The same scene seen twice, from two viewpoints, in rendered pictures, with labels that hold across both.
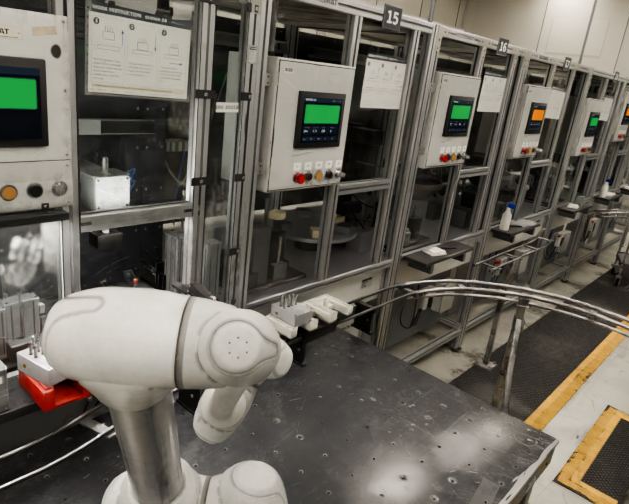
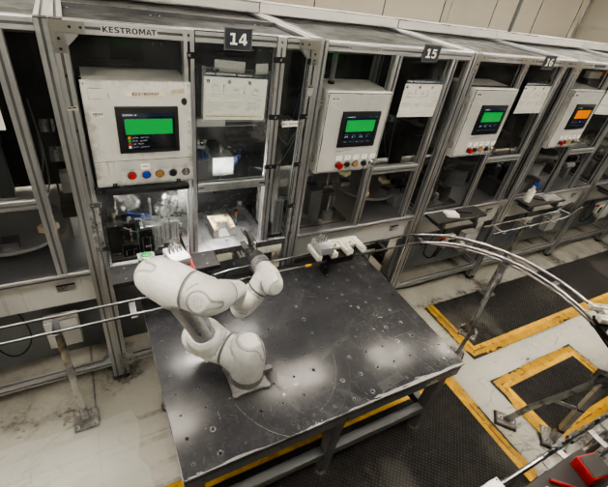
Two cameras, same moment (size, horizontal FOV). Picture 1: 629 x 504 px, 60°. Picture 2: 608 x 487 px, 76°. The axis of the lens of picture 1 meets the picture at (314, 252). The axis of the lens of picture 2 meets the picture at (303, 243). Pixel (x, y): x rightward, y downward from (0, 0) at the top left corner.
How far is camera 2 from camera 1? 0.66 m
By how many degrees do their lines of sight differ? 22
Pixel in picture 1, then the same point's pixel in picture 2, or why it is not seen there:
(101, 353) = (150, 290)
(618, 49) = not seen: outside the picture
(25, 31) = (167, 93)
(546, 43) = not seen: outside the picture
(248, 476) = (245, 339)
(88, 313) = (148, 272)
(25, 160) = (168, 157)
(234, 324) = (197, 293)
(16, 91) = (161, 125)
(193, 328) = (185, 289)
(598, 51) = not seen: outside the picture
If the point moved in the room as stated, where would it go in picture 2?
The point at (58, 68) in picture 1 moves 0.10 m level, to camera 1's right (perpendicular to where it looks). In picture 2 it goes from (185, 110) to (204, 116)
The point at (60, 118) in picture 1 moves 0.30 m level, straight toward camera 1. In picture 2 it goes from (186, 135) to (171, 163)
